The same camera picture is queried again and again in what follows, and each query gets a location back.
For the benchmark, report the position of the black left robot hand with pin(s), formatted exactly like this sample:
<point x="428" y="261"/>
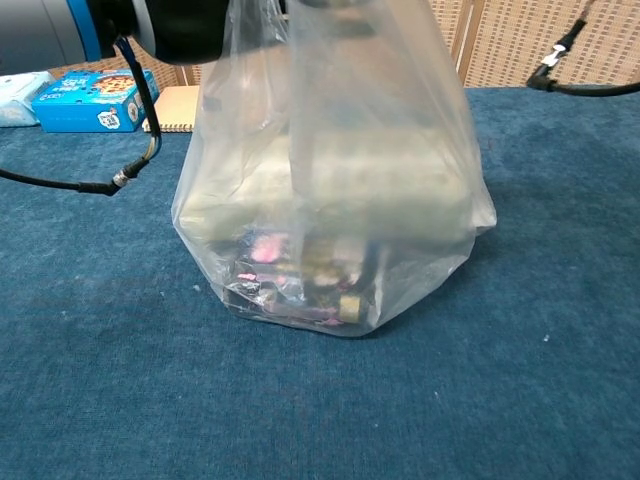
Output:
<point x="195" y="30"/>

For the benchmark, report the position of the transparent plastic shopping bag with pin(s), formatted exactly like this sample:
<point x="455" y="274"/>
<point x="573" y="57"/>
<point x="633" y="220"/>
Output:
<point x="390" y="140"/>

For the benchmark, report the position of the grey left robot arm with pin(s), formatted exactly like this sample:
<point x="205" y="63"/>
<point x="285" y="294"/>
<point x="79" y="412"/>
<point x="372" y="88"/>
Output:
<point x="35" y="30"/>

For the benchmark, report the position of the brown kraft spiral notebook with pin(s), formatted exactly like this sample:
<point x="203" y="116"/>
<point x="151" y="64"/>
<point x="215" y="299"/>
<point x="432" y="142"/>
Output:
<point x="177" y="110"/>

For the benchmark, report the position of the blue snack box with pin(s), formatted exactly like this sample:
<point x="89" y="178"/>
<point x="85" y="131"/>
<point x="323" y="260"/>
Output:
<point x="75" y="107"/>

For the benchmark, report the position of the light blue tissue pack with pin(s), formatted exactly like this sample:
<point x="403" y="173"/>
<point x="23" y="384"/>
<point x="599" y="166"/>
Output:
<point x="17" y="100"/>

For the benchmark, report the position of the pale cream soft package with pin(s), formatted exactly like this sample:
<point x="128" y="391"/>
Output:
<point x="375" y="200"/>

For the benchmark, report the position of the black purple pad pack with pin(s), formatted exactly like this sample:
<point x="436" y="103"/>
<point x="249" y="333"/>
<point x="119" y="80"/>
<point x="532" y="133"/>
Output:
<point x="300" y="290"/>

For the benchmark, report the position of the wicker folding screen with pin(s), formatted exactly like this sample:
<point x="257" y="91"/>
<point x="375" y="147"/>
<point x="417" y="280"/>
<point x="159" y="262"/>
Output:
<point x="505" y="40"/>

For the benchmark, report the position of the blue velvet table cloth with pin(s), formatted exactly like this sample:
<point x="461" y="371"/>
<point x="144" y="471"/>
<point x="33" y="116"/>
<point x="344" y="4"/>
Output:
<point x="150" y="400"/>

